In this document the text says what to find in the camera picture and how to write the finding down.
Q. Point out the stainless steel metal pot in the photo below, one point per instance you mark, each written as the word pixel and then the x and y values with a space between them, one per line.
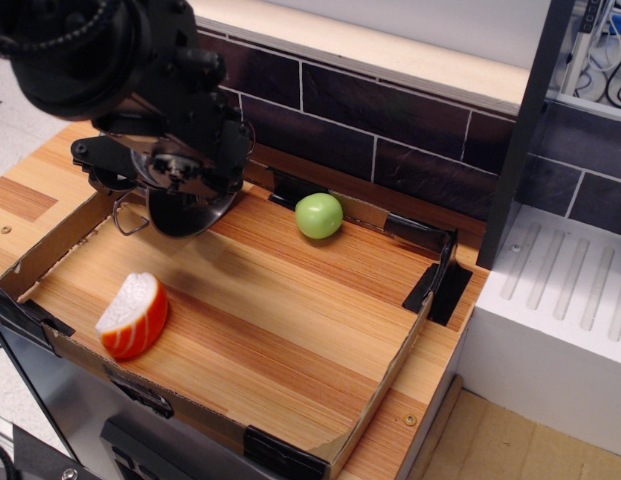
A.
pixel 185 215

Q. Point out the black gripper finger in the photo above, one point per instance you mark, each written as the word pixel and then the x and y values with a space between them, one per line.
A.
pixel 107 181

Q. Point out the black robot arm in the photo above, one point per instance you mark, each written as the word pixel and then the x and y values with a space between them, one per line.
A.
pixel 137 72

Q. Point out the dark grey vertical post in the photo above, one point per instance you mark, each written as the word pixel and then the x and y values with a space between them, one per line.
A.
pixel 503 207

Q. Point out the white dish rack counter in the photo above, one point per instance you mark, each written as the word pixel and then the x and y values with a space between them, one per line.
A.
pixel 544 339

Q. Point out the salmon sushi toy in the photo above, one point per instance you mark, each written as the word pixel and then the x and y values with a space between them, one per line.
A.
pixel 135 318

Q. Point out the cardboard fence with black tape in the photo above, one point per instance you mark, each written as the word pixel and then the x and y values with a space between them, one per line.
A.
pixel 281 357

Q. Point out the green toy apple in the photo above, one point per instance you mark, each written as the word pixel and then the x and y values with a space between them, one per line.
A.
pixel 319 215

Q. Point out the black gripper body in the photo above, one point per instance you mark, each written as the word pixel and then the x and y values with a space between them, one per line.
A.
pixel 188 142

